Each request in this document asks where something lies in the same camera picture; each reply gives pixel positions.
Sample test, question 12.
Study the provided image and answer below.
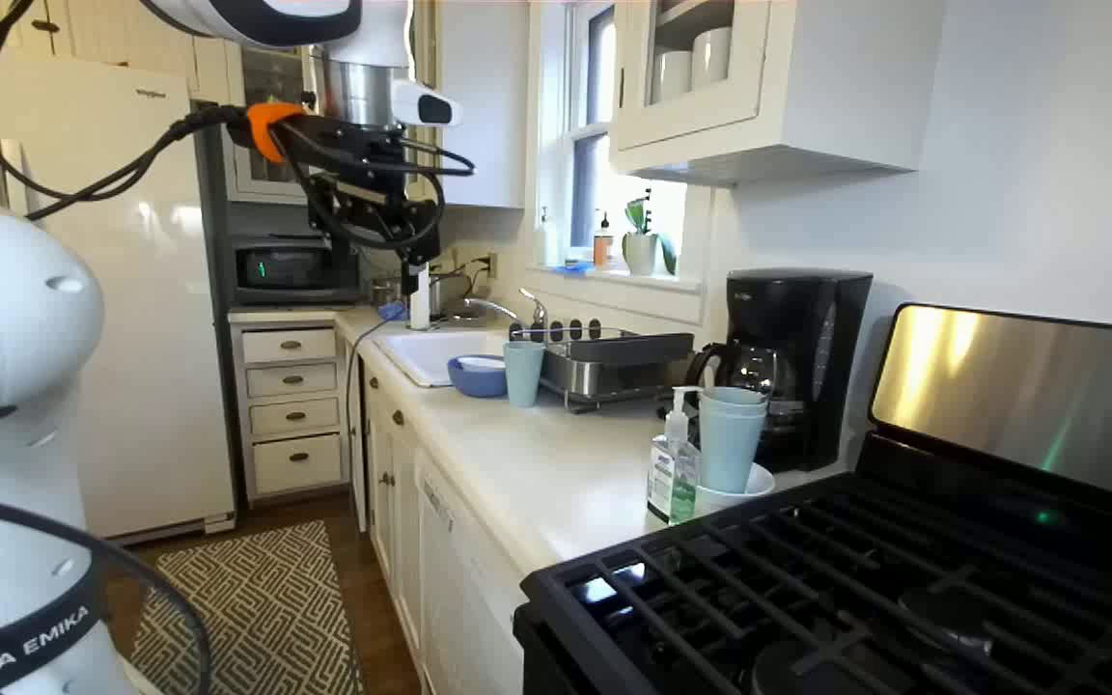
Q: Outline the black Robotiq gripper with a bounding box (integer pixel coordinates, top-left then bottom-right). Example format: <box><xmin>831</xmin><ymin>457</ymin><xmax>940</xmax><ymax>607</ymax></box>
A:
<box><xmin>320</xmin><ymin>122</ymin><xmax>449</xmax><ymax>300</ymax></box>

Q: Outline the white paper towel roll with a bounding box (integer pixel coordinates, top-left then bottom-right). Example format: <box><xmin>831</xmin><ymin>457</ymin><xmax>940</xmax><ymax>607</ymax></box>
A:
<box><xmin>406</xmin><ymin>263</ymin><xmax>434</xmax><ymax>336</ymax></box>

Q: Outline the white kitchen sink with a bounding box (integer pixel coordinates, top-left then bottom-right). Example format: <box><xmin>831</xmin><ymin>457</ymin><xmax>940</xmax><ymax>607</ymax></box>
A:
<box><xmin>367</xmin><ymin>326</ymin><xmax>518</xmax><ymax>394</ymax></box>

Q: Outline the chrome faucet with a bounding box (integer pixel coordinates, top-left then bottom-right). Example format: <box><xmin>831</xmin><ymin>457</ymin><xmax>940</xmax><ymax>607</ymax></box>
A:
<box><xmin>459</xmin><ymin>282</ymin><xmax>554</xmax><ymax>334</ymax></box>

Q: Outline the blue bowl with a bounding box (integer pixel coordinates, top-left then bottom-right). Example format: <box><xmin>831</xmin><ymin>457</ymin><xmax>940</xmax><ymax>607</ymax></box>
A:
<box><xmin>443</xmin><ymin>351</ymin><xmax>512</xmax><ymax>401</ymax></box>

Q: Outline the white soap bottle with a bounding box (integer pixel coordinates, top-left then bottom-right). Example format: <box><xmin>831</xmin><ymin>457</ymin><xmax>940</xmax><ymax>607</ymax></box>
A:
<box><xmin>528</xmin><ymin>205</ymin><xmax>554</xmax><ymax>270</ymax></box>

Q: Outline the single teal plastic cup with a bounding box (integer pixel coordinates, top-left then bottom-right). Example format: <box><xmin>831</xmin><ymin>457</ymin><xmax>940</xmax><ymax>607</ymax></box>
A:
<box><xmin>501</xmin><ymin>336</ymin><xmax>546</xmax><ymax>412</ymax></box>

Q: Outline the orange soap bottle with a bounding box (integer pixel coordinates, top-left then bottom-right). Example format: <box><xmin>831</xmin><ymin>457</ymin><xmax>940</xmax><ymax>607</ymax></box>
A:
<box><xmin>586</xmin><ymin>210</ymin><xmax>616</xmax><ymax>276</ymax></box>

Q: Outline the white drawer unit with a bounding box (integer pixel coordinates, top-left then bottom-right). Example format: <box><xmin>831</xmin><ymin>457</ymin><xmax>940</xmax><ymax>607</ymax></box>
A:
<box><xmin>227</xmin><ymin>309</ymin><xmax>355</xmax><ymax>508</ymax></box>

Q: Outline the white sink base cabinet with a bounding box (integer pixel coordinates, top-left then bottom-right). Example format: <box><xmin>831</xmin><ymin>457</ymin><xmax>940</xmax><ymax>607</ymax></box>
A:
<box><xmin>357</xmin><ymin>343</ymin><xmax>425</xmax><ymax>654</ymax></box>

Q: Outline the stainless dish rack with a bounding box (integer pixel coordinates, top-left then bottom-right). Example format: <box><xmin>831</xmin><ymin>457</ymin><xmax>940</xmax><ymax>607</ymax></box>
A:
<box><xmin>510</xmin><ymin>316</ymin><xmax>697</xmax><ymax>412</ymax></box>

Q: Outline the plant in white pot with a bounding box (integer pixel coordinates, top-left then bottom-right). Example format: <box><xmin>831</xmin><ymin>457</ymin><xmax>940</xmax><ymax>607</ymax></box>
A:
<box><xmin>616</xmin><ymin>190</ymin><xmax>683</xmax><ymax>282</ymax></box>

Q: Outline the white framed window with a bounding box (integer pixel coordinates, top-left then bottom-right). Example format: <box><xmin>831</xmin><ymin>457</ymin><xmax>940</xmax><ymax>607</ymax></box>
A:
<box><xmin>559</xmin><ymin>0</ymin><xmax>696</xmax><ymax>282</ymax></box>

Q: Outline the white refrigerator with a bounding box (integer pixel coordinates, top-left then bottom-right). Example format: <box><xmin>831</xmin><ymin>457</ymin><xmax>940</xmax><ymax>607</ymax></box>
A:
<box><xmin>0</xmin><ymin>49</ymin><xmax>243</xmax><ymax>545</ymax></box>

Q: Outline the white ceramic mug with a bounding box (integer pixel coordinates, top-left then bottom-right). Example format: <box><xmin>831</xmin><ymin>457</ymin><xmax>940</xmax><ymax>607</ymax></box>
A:
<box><xmin>648</xmin><ymin>48</ymin><xmax>696</xmax><ymax>105</ymax></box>
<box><xmin>685</xmin><ymin>24</ymin><xmax>736</xmax><ymax>93</ymax></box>

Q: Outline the hand sanitizer pump bottle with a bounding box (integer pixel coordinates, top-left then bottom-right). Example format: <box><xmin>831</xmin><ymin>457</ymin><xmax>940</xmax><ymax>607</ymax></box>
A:
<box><xmin>639</xmin><ymin>382</ymin><xmax>707</xmax><ymax>531</ymax></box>

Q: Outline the patterned beige floor rug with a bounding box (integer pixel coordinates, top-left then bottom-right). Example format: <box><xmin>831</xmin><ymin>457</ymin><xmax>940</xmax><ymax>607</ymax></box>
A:
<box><xmin>127</xmin><ymin>518</ymin><xmax>367</xmax><ymax>695</ymax></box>

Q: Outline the black coffee maker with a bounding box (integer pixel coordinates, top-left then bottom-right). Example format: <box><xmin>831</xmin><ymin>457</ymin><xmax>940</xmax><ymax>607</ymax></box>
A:
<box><xmin>683</xmin><ymin>266</ymin><xmax>876</xmax><ymax>479</ymax></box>

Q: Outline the white bowl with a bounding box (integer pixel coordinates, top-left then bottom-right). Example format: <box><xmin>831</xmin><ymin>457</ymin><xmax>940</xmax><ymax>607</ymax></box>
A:
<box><xmin>689</xmin><ymin>459</ymin><xmax>782</xmax><ymax>522</ymax></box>

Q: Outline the white glass-door cabinet with mugs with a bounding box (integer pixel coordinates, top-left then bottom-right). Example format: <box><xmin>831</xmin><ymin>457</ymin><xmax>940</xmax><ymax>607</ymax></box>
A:
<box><xmin>606</xmin><ymin>0</ymin><xmax>952</xmax><ymax>185</ymax></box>

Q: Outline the black stainless gas stove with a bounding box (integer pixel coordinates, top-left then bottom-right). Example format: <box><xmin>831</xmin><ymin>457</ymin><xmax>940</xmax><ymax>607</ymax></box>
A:
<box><xmin>510</xmin><ymin>297</ymin><xmax>1112</xmax><ymax>695</ymax></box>

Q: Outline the small glass-front wall cabinet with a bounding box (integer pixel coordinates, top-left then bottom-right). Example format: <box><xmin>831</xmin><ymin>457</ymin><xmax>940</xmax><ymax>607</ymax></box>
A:
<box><xmin>189</xmin><ymin>37</ymin><xmax>331</xmax><ymax>214</ymax></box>

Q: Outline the thin black hanging cable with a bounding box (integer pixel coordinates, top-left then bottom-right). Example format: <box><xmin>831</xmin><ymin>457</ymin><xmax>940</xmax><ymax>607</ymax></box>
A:
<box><xmin>343</xmin><ymin>316</ymin><xmax>388</xmax><ymax>533</ymax></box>

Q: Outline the large white wall cabinet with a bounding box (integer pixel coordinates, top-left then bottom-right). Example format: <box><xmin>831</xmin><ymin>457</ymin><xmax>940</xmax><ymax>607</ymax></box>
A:
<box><xmin>429</xmin><ymin>0</ymin><xmax>535</xmax><ymax>218</ymax></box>

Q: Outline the orange cable strap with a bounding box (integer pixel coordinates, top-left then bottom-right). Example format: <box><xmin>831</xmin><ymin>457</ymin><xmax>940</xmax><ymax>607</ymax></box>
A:
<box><xmin>243</xmin><ymin>96</ymin><xmax>308</xmax><ymax>169</ymax></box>

